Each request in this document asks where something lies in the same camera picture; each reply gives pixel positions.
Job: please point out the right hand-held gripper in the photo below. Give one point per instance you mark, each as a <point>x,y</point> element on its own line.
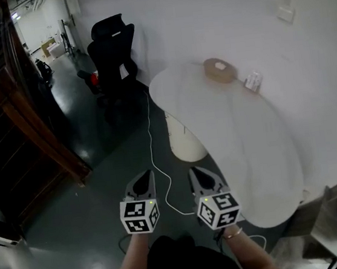
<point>219,211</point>

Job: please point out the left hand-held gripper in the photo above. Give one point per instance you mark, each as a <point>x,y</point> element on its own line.
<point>137,215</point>

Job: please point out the person's right forearm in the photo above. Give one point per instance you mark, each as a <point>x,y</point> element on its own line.
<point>250,254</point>

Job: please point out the person's left forearm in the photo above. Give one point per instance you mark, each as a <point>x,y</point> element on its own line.
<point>133,266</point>

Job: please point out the white vanity desk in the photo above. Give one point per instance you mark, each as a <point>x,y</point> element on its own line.
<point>248,139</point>

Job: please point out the person's black clothing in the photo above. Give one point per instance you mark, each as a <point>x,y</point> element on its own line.
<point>196,264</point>

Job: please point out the red object behind chair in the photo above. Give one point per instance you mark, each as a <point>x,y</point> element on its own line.
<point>94,79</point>

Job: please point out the black office chair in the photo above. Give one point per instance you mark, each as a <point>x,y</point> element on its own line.
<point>114,64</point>

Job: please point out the metal side table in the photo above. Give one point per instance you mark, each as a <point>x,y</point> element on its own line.
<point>327,233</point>

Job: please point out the dark wooden staircase railing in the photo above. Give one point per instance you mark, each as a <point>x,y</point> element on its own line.
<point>17,119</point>

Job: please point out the black wheeled cart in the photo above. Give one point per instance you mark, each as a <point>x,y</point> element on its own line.
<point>44,67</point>

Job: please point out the cardboard box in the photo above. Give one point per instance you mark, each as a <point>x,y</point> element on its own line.
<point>47,48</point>

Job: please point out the white wall junction box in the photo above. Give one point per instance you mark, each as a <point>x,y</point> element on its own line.
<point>286,13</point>

